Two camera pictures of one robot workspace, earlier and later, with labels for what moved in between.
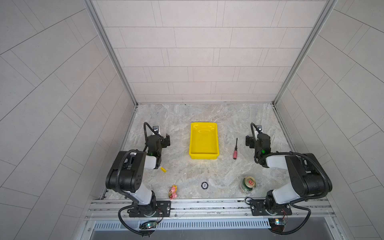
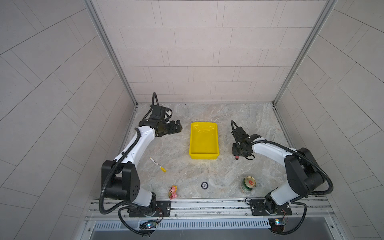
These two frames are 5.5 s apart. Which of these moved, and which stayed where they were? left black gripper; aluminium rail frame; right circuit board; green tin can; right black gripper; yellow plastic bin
Moved: right black gripper; left black gripper
Stayed: aluminium rail frame; green tin can; right circuit board; yellow plastic bin
